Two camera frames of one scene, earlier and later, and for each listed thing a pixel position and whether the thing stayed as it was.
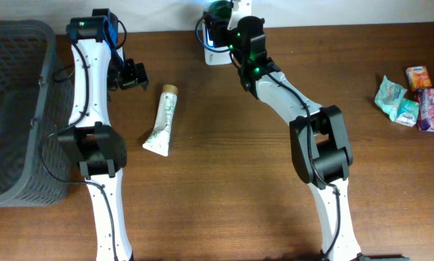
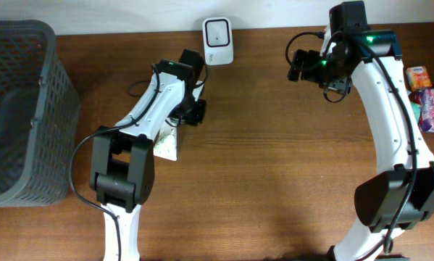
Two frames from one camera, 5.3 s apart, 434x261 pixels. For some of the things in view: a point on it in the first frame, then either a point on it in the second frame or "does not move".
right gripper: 219,32 -> 308,59
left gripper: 136,75 -> 195,116
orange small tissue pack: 418,77 does not move
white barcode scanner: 214,55 does not move
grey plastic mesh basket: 29,98 does not move
